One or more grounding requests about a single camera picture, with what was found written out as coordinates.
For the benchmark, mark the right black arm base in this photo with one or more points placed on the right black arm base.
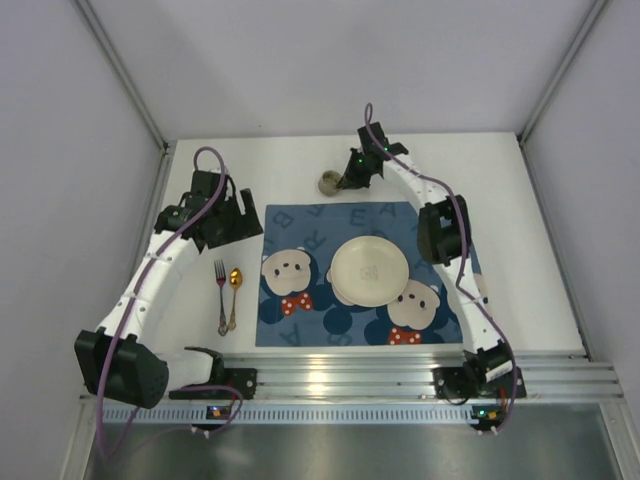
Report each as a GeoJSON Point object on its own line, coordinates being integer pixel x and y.
{"type": "Point", "coordinates": [483, 375]}

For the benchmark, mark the cream round plate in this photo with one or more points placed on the cream round plate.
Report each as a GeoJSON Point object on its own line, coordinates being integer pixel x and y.
{"type": "Point", "coordinates": [368, 271]}

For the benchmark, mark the right aluminium frame post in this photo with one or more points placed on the right aluminium frame post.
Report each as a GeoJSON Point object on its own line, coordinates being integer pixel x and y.
{"type": "Point", "coordinates": [587, 25]}

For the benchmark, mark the aluminium frame post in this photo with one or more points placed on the aluminium frame post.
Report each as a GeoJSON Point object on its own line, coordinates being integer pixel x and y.
{"type": "Point", "coordinates": [587, 25]}
{"type": "Point", "coordinates": [99, 33]}

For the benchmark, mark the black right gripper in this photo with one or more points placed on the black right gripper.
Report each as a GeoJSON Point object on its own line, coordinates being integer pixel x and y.
{"type": "Point", "coordinates": [353, 175]}

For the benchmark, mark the gold spoon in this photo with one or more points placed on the gold spoon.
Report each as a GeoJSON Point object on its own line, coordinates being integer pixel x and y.
{"type": "Point", "coordinates": [235, 281]}

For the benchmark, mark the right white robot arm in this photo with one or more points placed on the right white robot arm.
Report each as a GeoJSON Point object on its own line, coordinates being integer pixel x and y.
{"type": "Point", "coordinates": [444, 241]}

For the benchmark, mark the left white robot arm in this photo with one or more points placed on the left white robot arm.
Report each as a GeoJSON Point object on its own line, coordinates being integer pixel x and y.
{"type": "Point", "coordinates": [114, 359]}

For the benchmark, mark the blue bear print cloth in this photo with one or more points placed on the blue bear print cloth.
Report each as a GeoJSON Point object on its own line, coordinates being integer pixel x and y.
{"type": "Point", "coordinates": [298, 306]}

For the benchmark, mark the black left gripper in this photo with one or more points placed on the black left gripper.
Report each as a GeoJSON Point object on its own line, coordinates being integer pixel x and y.
{"type": "Point", "coordinates": [239, 220]}

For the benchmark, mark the perforated grey cable tray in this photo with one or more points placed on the perforated grey cable tray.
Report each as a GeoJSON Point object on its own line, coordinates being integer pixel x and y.
{"type": "Point", "coordinates": [299, 414]}

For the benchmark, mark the left aluminium frame post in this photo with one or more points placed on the left aluminium frame post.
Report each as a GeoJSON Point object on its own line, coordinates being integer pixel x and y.
{"type": "Point", "coordinates": [99, 33]}

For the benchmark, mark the aluminium mounting rail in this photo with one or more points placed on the aluminium mounting rail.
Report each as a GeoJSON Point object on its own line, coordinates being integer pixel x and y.
{"type": "Point", "coordinates": [384, 373]}

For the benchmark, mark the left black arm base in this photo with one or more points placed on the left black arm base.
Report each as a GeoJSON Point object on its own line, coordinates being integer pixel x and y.
{"type": "Point", "coordinates": [230, 383]}

